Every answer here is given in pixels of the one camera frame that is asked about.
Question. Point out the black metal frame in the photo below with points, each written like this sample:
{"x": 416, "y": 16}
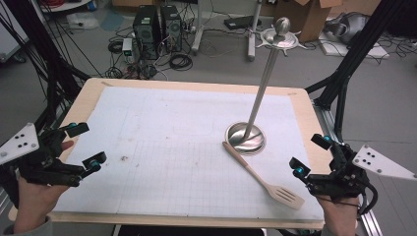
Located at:
{"x": 49, "y": 59}
{"x": 357, "y": 49}

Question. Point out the cardboard box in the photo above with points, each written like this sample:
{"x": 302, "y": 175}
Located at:
{"x": 306, "y": 18}

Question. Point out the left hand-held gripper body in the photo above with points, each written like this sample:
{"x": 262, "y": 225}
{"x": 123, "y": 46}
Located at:
{"x": 42, "y": 170}

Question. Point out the small white power box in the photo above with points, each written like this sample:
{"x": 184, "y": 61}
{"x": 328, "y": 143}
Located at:
{"x": 127, "y": 49}

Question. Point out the person's right hand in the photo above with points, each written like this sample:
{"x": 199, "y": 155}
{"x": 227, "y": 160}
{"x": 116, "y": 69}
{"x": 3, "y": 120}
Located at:
{"x": 341, "y": 214}

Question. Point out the person's left grey sleeve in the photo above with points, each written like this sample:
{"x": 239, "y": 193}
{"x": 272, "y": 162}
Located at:
{"x": 36, "y": 229}

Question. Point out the flat black device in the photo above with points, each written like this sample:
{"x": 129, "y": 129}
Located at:
{"x": 239, "y": 22}

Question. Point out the white grid mat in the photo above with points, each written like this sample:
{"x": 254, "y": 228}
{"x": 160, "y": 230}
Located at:
{"x": 164, "y": 164}

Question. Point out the person's grey sleeve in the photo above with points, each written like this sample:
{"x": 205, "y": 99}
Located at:
{"x": 36, "y": 229}
{"x": 339, "y": 233}

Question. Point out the silver metal utensil stand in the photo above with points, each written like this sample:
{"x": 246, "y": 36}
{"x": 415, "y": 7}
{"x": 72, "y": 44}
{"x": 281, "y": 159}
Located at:
{"x": 244, "y": 136}

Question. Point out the black computer tower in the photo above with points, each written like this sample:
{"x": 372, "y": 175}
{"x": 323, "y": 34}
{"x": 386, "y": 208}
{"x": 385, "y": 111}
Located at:
{"x": 146, "y": 29}
{"x": 171, "y": 28}

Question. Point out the wooden slotted spatula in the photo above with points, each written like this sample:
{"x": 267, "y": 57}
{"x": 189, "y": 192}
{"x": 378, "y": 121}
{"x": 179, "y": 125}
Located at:
{"x": 249, "y": 168}

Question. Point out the person's left hand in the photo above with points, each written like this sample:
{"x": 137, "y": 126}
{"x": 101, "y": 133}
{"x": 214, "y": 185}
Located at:
{"x": 34, "y": 203}

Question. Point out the person's right grey sleeve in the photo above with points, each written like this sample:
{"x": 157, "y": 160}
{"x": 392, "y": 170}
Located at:
{"x": 339, "y": 233}

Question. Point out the round white table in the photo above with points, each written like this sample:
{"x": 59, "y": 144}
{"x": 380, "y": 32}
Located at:
{"x": 64, "y": 5}

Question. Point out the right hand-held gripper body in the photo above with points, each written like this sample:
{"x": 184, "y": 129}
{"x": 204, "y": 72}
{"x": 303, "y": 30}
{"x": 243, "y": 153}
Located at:
{"x": 344, "y": 180}

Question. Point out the aluminium rail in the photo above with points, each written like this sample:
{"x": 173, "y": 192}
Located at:
{"x": 327, "y": 119}

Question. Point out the white flat board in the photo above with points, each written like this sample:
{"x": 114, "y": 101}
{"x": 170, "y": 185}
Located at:
{"x": 360, "y": 50}

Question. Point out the grey bag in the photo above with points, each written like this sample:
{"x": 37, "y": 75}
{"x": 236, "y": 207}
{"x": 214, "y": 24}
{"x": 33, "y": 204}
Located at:
{"x": 349, "y": 28}

